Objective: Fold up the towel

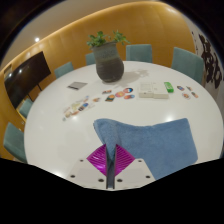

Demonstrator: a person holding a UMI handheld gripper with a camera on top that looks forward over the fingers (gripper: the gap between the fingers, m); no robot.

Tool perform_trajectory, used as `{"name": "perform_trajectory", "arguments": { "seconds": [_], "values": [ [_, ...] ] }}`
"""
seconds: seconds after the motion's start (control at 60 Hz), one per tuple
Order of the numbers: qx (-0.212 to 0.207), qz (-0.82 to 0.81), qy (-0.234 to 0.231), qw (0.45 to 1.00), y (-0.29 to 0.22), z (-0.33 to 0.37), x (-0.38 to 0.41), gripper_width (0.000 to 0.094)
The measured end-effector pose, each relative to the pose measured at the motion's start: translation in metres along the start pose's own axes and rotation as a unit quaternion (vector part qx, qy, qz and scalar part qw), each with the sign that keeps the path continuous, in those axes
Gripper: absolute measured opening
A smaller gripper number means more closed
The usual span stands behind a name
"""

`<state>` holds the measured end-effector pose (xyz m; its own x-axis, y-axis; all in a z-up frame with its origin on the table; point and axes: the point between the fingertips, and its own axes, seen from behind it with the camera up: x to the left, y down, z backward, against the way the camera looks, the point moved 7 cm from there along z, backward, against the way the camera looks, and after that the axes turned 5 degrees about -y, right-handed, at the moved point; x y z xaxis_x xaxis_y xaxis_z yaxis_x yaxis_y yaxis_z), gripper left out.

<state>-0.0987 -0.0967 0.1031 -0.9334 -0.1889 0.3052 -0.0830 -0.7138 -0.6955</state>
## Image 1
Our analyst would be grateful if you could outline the white folding screen with calligraphy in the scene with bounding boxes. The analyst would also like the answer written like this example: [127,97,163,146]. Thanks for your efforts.
[191,30,224,92]

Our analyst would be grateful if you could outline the green small box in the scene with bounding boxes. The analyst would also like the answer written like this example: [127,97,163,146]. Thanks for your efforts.
[163,81,175,94]

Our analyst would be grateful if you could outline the blue towel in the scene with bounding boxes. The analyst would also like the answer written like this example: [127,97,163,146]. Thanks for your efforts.
[92,117,199,181]

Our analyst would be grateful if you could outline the black wall screen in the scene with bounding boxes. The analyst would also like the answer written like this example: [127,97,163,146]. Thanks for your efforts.
[3,51,52,110]

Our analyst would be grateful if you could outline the teal chairs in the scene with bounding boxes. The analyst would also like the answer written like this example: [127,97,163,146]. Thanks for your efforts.
[2,43,205,164]

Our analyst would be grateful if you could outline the sheet of colourful stickers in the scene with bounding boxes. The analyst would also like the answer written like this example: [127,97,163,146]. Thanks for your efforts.
[62,95,91,122]

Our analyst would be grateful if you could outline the potted plant in grey vase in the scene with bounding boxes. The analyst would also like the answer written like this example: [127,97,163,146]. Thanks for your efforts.
[86,29,131,84]

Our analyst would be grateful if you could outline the white flat box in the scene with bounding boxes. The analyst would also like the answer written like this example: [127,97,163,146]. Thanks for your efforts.
[137,81,170,100]

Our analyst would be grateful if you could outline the dark sticker with orange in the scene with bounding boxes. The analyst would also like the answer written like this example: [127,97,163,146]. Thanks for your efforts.
[104,94,116,103]

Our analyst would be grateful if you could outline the round orange sticker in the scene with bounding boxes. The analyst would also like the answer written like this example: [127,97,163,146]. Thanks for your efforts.
[114,90,126,99]

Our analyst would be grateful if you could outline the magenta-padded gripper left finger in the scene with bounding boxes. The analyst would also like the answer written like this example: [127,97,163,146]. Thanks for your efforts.
[67,143,109,190]

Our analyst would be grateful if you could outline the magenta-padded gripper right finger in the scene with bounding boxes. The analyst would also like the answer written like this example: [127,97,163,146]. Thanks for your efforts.
[113,143,157,191]

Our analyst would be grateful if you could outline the grey flat notebook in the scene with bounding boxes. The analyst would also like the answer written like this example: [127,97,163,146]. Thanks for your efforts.
[67,81,89,91]

